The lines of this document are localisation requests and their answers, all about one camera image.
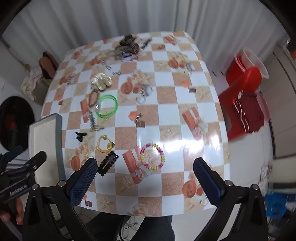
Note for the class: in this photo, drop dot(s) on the black star hair clip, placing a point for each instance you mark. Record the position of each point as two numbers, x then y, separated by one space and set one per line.
93 121

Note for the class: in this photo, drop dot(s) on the black rectangular snap hair clip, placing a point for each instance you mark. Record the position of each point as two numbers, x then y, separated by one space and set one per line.
107 163

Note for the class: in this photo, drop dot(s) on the green plastic bangle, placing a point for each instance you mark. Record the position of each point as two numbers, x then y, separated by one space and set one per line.
107 106

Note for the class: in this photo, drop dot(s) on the cream satin scrunchie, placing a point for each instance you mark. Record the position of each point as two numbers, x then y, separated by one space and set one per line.
100 81

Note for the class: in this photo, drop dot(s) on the small black claw hair clip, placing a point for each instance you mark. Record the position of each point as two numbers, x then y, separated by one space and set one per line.
81 136

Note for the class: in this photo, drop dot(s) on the checkered printed tablecloth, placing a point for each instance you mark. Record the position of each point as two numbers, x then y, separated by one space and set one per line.
166 129

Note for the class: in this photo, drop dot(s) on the white washing machine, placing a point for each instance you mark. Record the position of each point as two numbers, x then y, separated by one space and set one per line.
16 115

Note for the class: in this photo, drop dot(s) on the pile of mixed jewelry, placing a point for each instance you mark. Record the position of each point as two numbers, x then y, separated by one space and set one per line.
128 45

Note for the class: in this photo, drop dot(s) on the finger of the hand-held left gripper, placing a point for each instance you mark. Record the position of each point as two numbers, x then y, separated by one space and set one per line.
12 151
34 161

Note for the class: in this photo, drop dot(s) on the white box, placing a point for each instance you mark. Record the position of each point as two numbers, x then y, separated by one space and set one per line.
281 169

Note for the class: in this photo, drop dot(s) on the white rectangular tray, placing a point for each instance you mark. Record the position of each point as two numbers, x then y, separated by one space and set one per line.
44 143

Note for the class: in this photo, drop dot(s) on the red plastic stool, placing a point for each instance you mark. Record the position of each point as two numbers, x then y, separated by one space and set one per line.
242 92

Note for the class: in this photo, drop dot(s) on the dark red cloth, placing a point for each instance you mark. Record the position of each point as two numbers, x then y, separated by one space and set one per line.
251 111

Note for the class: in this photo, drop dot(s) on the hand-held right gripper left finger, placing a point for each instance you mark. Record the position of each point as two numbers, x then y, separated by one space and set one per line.
83 183

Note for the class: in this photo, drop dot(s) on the red plastic bucket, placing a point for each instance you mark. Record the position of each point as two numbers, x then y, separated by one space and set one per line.
235 69

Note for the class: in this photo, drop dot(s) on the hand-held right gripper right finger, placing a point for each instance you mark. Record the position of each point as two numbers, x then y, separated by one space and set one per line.
208 183

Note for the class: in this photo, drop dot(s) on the pink plastic basin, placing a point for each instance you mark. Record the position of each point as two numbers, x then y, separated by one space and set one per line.
264 106

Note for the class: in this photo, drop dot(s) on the blue plastic crate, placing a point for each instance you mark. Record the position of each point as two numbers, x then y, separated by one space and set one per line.
278 204

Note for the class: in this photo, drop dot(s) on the pile of pale cloth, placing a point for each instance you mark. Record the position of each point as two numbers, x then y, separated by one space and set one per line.
32 81

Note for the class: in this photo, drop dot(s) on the red and white buckets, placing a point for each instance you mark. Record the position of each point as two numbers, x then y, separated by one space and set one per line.
255 61

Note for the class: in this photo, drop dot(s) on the brown rounded object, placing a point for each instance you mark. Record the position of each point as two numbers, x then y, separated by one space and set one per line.
47 64

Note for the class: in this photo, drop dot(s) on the person's left hand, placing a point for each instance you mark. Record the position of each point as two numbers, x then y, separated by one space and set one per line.
11 213

